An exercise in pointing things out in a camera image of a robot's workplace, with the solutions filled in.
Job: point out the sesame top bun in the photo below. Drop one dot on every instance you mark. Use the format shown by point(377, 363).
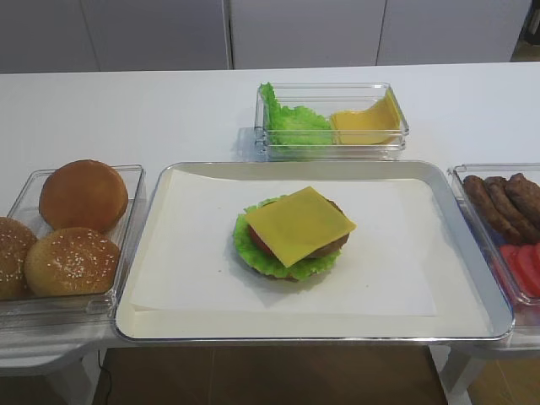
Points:
point(71, 261)

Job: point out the sesame bun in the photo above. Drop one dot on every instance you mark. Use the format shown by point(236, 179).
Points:
point(16, 241)
point(71, 261)

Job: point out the yellow cheese slice on burger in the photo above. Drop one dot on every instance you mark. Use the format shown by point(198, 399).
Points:
point(298, 224)

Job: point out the green lettuce leaf on burger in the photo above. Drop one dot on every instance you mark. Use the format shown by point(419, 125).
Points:
point(265, 264)

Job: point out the green lettuce in container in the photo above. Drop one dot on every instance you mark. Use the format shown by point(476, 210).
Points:
point(294, 126)

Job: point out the clear lettuce cheese container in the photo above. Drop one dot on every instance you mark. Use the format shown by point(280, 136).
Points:
point(325, 100)

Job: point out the yellow cheese slices in container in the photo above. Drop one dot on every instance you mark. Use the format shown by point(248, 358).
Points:
point(375, 125)

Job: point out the red tomato slice on burger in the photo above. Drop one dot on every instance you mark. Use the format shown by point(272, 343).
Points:
point(259, 243)

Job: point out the bottom burger bun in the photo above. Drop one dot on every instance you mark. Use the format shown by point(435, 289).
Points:
point(287, 277)

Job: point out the brown meat patty on burger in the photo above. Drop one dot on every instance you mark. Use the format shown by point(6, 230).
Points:
point(329, 248)

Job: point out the white parchment paper sheet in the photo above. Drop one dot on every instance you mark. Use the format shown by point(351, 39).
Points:
point(190, 262)

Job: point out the plain brown bun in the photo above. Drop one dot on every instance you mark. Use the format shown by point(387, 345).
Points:
point(83, 193)

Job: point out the clear plastic bun container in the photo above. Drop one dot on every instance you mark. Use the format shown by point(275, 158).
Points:
point(61, 310)

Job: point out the silver metal serving tray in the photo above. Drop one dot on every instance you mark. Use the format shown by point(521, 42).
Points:
point(468, 303)

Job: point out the clear patty tomato container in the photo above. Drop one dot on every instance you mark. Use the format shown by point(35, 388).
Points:
point(525, 310)

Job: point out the brown meat patty left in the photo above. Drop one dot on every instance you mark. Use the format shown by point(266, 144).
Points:
point(481, 200)

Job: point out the brown meat patty middle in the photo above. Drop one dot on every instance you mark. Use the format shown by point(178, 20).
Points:
point(495, 186)

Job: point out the brown meat patty right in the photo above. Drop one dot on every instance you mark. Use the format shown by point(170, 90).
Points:
point(525, 196)

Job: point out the red tomato slices in container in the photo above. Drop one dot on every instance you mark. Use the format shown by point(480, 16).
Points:
point(523, 263)

